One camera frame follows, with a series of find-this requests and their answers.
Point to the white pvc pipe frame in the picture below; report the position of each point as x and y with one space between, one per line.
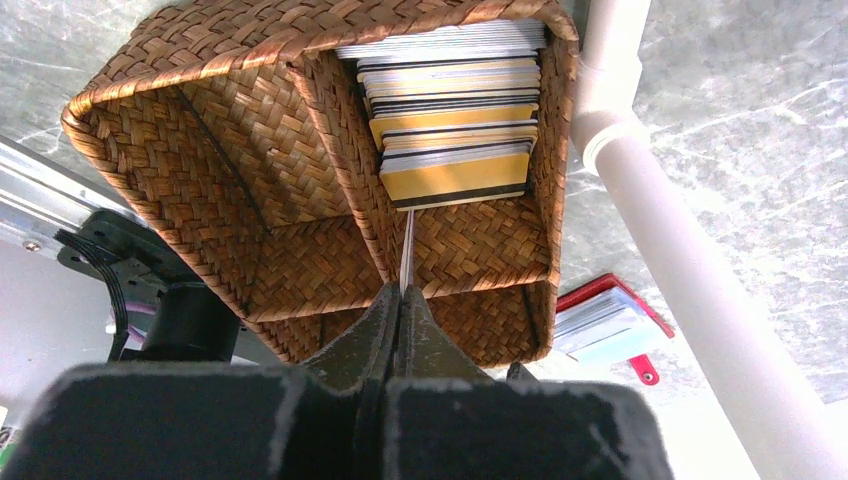
776 414

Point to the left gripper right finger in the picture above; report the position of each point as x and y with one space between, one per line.
455 428

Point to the white cards in basket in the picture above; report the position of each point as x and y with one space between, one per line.
454 112

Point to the woven wicker basket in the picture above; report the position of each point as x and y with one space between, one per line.
236 132

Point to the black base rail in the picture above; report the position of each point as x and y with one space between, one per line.
162 310

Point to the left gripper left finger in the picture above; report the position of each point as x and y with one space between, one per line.
210 420

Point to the aluminium frame rail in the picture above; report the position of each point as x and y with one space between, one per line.
40 197

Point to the white striped credit card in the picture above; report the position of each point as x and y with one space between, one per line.
406 271

